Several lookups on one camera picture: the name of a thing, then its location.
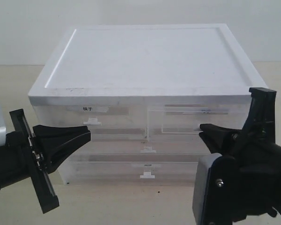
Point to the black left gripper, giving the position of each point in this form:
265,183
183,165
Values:
20,158

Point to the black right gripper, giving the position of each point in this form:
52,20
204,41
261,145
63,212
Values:
247,177

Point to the bottom wide clear drawer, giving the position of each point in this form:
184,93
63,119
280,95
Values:
133,171

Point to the wide clear drawer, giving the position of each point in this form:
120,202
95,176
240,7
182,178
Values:
195,147
133,171

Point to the middle wide clear drawer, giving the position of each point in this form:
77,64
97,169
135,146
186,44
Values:
195,147

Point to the translucent plastic drawer cabinet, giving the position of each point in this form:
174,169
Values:
149,65

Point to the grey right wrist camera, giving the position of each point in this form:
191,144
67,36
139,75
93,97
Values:
201,186

